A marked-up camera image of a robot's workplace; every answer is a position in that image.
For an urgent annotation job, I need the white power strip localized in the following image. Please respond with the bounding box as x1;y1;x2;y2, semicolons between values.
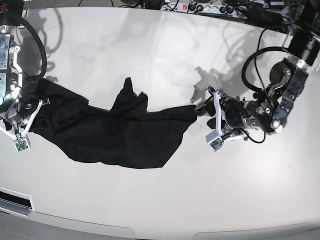
160;2;241;17

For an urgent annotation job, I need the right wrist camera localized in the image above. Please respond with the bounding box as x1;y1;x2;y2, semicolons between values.
13;138;31;154

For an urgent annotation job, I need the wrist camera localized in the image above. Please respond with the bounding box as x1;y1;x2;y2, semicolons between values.
206;131;224;152
13;138;31;154

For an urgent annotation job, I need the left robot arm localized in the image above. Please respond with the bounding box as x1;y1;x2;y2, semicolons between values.
204;0;320;151

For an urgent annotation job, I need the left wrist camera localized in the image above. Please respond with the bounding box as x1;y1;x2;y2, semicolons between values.
206;131;224;152

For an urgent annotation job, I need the black t-shirt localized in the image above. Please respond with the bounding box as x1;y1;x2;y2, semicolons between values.
30;78;197;169

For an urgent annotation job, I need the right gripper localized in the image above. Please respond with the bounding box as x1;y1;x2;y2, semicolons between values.
0;96;50;140

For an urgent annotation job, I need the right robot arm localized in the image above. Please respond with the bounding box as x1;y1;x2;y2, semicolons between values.
0;0;47;142

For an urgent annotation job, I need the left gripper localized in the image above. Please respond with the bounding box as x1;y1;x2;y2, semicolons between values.
208;85;259;142

